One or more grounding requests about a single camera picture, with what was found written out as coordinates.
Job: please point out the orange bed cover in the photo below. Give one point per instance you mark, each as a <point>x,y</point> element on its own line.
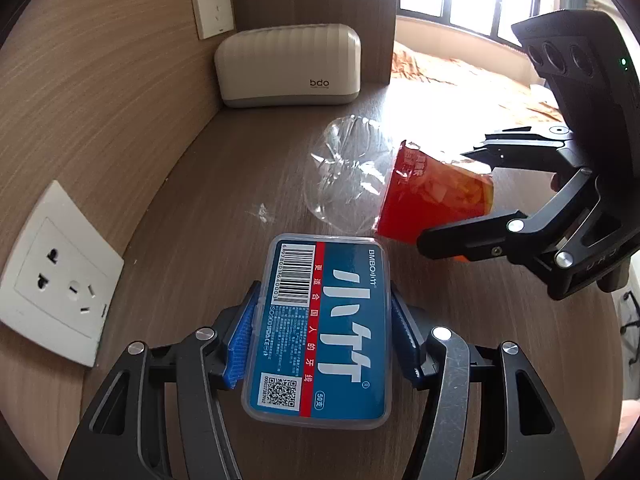
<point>450,75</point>

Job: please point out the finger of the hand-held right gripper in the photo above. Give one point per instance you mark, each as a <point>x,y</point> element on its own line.
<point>525,145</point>
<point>475,242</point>

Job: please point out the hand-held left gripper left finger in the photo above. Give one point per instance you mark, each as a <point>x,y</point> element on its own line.
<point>240,345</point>

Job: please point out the white wall socket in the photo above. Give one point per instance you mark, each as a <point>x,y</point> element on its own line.
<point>55,280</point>
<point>212,7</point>

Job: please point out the blue label clear plastic box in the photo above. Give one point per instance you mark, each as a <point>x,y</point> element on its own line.
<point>320,335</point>

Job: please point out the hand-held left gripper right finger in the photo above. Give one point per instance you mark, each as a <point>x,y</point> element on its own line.
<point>402,340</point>

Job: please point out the white ribbed tissue box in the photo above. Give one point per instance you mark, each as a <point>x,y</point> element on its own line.
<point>285,60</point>

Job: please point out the crushed bottle with red label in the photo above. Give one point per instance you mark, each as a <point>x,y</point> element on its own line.
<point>425,200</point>

